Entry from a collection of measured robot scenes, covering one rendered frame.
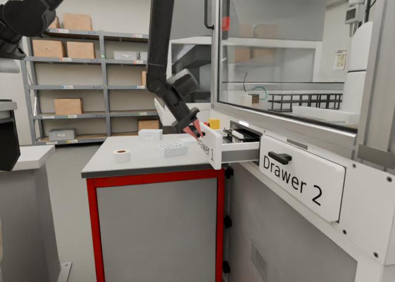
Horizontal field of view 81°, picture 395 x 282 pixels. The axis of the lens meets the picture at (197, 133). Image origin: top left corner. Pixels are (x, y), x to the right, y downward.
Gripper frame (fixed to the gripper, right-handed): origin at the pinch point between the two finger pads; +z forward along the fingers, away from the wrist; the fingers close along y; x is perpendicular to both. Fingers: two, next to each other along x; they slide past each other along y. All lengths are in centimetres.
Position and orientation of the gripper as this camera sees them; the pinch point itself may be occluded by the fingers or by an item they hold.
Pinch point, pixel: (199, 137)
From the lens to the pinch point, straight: 79.9
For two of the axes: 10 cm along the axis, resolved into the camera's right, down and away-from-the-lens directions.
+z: 5.6, 7.8, 2.8
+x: -2.1, -2.0, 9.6
